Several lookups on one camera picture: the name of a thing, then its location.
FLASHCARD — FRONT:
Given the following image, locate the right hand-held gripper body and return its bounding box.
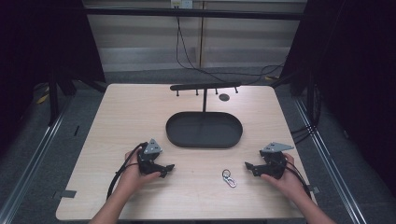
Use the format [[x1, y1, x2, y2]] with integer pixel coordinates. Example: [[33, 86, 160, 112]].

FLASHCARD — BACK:
[[259, 142, 295, 180]]

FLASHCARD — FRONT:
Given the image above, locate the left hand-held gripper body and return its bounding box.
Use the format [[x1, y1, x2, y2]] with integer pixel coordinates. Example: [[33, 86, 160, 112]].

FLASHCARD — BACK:
[[136, 138, 163, 175]]

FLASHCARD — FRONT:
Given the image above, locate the silver keychain with ring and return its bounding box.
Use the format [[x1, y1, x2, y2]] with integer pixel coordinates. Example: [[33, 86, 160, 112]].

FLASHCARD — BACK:
[[221, 168, 238, 189]]

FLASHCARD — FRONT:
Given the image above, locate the black key rack with tray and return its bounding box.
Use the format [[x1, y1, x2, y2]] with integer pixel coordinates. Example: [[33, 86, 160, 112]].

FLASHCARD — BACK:
[[164, 81, 244, 149]]

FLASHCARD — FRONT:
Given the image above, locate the person's left hand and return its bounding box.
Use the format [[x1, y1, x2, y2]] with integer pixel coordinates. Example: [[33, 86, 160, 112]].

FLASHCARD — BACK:
[[119, 148, 162, 194]]

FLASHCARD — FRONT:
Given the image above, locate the person's right hand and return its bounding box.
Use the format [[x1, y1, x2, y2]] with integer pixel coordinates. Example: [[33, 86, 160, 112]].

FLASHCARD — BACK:
[[260, 152, 308, 202]]

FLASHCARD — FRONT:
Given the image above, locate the black stand leg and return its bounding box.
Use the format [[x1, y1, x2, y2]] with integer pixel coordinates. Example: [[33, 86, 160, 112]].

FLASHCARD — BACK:
[[47, 69, 61, 127]]

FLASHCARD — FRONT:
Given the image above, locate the black curtain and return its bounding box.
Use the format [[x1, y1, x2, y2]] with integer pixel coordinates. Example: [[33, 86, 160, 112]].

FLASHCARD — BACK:
[[270, 0, 396, 190], [0, 0, 106, 153]]

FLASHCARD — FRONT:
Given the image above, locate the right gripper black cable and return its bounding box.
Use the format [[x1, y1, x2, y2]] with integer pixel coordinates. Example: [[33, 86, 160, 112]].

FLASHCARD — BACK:
[[274, 159, 313, 199]]

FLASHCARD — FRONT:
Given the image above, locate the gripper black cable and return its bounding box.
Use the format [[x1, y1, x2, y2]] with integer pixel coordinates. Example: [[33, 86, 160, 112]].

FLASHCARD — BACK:
[[106, 142, 148, 201], [274, 159, 313, 199]]

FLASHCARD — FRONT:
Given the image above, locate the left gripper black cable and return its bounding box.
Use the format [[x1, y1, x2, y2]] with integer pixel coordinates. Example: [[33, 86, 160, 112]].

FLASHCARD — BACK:
[[106, 142, 148, 201]]

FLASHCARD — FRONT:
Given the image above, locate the bundle of black floor cables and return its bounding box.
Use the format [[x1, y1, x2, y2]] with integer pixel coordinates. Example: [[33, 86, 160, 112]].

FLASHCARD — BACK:
[[290, 82, 323, 146]]

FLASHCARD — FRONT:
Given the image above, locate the metal floor rail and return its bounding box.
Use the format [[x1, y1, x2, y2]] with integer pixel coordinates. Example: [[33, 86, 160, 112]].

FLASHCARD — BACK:
[[0, 97, 74, 224], [292, 96, 370, 224]]

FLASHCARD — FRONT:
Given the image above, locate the black hanging wall cable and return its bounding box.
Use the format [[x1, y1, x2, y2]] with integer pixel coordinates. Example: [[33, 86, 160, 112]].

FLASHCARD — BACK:
[[175, 14, 287, 86]]

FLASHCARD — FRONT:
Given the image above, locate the yellow strap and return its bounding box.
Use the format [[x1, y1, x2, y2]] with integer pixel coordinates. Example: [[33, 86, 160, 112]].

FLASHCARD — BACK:
[[35, 86, 50, 105]]

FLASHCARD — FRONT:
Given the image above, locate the vertical wall trim strip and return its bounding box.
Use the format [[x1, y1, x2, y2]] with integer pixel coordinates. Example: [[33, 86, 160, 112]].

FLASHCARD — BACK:
[[198, 1, 207, 69]]

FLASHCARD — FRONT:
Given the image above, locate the black horizontal frame bar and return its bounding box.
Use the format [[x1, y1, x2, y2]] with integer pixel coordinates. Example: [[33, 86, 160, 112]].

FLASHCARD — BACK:
[[83, 7, 308, 21]]

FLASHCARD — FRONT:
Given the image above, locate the white wall socket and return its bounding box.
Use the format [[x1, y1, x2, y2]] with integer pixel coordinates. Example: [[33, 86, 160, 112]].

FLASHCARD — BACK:
[[170, 0, 194, 9]]

